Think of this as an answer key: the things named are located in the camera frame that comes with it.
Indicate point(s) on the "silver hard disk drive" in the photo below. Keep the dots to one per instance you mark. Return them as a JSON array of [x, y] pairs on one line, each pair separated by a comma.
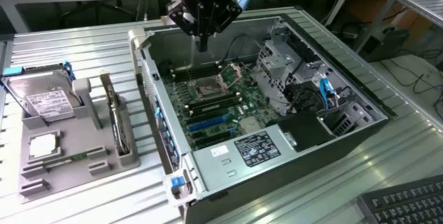
[[42, 97]]

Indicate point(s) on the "grey power supply unit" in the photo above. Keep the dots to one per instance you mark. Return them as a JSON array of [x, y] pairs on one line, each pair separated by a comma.
[[242, 156]]

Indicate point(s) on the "metal socket cover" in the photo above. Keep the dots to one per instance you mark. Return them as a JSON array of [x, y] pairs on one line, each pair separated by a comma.
[[230, 75]]

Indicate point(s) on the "blue case latch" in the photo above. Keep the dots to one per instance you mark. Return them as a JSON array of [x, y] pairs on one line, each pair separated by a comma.
[[177, 181]]

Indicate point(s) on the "graphics card with metal bracket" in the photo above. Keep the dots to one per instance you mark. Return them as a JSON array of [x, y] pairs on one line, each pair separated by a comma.
[[115, 115]]

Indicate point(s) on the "black keyboard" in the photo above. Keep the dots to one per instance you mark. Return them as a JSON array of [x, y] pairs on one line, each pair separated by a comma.
[[409, 203]]

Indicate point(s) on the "open black PC case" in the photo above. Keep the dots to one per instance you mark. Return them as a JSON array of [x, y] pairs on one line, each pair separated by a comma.
[[277, 172]]

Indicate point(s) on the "grey plastic parts rack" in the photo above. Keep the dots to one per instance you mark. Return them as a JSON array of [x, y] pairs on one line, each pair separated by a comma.
[[79, 146]]

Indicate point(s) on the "aluminium slat table frame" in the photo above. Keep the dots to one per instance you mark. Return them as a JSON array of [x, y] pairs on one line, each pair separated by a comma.
[[418, 3]]

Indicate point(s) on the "black installed RAM stick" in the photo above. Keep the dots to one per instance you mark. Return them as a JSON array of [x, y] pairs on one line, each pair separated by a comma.
[[214, 104]]

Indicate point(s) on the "green motherboard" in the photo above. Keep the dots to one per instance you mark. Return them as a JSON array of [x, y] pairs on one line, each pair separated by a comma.
[[242, 104]]

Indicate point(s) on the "blue expansion slot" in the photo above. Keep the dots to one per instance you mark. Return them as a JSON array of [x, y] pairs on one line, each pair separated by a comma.
[[208, 122]]

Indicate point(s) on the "CPU socket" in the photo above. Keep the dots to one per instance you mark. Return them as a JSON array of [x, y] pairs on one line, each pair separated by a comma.
[[208, 89]]

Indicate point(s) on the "green RAM stick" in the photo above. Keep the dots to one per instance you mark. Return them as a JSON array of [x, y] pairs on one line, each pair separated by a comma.
[[66, 159]]

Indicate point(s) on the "silver chipset heatsink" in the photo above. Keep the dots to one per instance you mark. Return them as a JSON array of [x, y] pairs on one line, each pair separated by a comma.
[[252, 126]]

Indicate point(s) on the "silver CPU chip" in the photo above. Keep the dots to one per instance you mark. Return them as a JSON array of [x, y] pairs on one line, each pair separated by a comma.
[[42, 145]]

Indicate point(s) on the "blue plastic disk caddy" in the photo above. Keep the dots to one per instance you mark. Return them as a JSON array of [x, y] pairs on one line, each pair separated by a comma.
[[14, 71]]

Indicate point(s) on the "black plastic fan shroud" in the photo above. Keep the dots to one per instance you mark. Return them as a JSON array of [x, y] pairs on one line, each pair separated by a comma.
[[305, 130]]

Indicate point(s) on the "metal disk bay cage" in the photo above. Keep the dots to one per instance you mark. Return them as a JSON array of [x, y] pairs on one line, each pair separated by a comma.
[[277, 60]]

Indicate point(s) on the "black box device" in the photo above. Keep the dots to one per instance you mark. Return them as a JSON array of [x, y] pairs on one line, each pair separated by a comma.
[[386, 43]]

